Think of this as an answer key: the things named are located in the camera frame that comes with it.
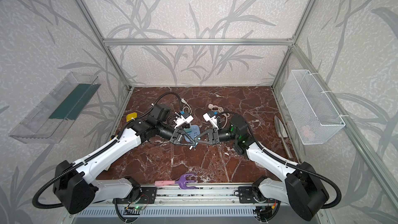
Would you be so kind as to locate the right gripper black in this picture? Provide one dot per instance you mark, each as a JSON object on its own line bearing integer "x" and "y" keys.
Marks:
{"x": 213, "y": 134}

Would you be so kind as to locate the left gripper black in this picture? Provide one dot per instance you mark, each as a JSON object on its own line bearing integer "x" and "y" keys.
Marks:
{"x": 177, "y": 135}

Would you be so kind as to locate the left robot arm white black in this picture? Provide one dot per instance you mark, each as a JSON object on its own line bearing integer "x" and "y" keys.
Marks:
{"x": 75, "y": 186}

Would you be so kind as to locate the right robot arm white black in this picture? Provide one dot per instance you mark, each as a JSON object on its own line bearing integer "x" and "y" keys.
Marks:
{"x": 298, "y": 184}

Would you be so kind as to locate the blue square power strip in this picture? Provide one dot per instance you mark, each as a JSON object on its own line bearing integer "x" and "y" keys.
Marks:
{"x": 193, "y": 131}

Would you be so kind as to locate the purple pink toy rake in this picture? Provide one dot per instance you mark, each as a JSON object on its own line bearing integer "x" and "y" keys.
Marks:
{"x": 182, "y": 182}

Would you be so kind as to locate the yellow toy shovel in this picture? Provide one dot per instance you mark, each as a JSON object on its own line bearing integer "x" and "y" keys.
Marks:
{"x": 131, "y": 116}

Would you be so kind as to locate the pink item in basket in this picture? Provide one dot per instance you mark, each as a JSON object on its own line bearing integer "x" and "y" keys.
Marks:
{"x": 307, "y": 132}

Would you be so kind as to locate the green sponge in bin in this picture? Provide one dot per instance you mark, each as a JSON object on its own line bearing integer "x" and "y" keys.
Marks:
{"x": 75, "y": 102}

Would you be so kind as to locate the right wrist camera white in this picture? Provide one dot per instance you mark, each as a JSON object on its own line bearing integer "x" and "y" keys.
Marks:
{"x": 211, "y": 117}

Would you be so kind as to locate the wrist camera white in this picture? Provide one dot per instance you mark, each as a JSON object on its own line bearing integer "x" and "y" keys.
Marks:
{"x": 183, "y": 118}
{"x": 211, "y": 117}

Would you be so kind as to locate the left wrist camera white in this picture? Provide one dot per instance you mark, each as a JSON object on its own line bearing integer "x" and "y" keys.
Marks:
{"x": 183, "y": 118}

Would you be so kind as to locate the aluminium front rail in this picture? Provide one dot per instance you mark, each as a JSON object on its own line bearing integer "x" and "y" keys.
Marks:
{"x": 213, "y": 194}

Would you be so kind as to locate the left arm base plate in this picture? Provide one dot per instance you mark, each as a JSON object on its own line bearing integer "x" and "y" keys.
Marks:
{"x": 142, "y": 195}

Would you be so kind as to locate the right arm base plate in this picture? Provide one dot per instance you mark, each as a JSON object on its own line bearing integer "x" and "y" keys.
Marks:
{"x": 250, "y": 194}

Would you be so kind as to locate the white wire mesh basket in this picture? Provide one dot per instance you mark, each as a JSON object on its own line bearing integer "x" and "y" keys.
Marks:
{"x": 309, "y": 104}

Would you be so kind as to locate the clear plastic wall bin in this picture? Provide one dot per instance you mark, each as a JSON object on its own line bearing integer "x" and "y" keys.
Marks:
{"x": 51, "y": 119}

